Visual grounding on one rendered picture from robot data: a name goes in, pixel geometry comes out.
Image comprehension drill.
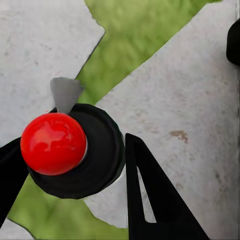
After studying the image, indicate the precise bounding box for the insectifuge atomizer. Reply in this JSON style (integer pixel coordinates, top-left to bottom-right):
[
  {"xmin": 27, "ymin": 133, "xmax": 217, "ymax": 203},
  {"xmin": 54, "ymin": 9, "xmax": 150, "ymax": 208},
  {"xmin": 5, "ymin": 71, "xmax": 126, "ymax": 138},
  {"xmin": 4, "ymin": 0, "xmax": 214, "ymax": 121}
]
[{"xmin": 20, "ymin": 76, "xmax": 126, "ymax": 200}]

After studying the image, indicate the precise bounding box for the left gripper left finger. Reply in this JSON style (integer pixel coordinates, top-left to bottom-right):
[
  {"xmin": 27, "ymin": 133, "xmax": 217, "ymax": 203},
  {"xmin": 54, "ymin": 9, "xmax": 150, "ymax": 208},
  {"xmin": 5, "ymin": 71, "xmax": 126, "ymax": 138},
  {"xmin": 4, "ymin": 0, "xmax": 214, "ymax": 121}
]
[{"xmin": 0, "ymin": 137, "xmax": 29, "ymax": 229}]

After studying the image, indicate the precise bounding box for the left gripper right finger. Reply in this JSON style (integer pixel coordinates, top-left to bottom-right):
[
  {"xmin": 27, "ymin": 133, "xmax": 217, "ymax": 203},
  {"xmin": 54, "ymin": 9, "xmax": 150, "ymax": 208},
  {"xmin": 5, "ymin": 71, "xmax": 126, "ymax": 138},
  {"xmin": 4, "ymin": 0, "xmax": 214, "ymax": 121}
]
[{"xmin": 125, "ymin": 133, "xmax": 210, "ymax": 240}]

